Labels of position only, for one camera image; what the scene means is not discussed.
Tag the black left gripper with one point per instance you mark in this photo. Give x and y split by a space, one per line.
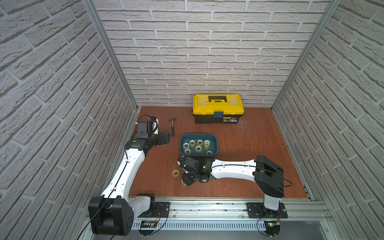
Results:
163 138

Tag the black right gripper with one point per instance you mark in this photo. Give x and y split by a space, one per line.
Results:
185 179

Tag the yellow tape roll two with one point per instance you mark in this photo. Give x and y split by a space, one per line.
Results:
175 173

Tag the yellow tape roll six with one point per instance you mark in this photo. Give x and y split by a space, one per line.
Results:
207 144

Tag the yellow tape roll three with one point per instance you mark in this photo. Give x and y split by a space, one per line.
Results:
198 149

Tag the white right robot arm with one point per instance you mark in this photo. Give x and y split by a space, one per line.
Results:
265 173

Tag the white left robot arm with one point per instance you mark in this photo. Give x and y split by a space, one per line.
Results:
112 213

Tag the teal plastic storage box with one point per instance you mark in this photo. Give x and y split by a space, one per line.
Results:
206 153

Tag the grey claw hammer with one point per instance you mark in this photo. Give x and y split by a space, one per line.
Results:
172 126

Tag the yellow black toolbox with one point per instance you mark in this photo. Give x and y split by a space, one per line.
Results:
217 109

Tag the left green circuit board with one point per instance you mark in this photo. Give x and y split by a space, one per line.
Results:
148 225

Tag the green circuit board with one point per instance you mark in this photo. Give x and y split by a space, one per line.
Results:
148 225
272 228

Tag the right green circuit board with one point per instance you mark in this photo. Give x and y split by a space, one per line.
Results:
272 228

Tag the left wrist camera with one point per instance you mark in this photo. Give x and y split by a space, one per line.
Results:
147 128

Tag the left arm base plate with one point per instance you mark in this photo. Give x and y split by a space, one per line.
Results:
159 209

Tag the aluminium front rail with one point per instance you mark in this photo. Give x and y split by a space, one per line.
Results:
215 214

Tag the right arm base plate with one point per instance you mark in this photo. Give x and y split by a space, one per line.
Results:
258 210

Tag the aluminium frame left post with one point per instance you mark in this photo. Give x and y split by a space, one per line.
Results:
98 24

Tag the aluminium frame post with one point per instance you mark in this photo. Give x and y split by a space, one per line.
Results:
322 24
98 24

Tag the aluminium frame right post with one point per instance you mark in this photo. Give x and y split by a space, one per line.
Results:
322 24

